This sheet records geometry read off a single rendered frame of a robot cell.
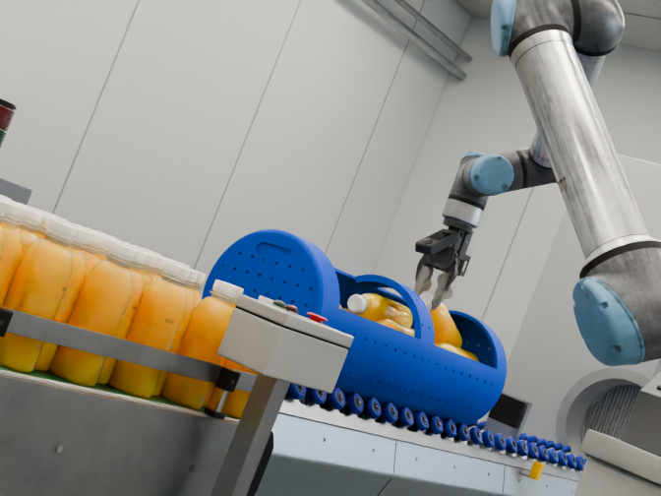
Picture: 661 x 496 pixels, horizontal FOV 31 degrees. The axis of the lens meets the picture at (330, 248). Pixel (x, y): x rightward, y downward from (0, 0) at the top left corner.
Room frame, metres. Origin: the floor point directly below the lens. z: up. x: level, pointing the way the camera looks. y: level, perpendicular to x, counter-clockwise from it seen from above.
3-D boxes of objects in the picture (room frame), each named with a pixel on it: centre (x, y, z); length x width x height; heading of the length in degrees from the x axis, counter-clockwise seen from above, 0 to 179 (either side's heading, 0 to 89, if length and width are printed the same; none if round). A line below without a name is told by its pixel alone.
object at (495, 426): (3.34, -0.63, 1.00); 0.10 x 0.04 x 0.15; 55
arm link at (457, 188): (2.83, -0.26, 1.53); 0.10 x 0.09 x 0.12; 7
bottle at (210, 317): (1.95, 0.14, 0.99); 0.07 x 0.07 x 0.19
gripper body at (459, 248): (2.84, -0.27, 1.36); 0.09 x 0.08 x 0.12; 145
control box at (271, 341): (1.91, 0.01, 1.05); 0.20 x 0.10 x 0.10; 145
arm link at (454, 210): (2.83, -0.26, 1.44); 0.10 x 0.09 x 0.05; 55
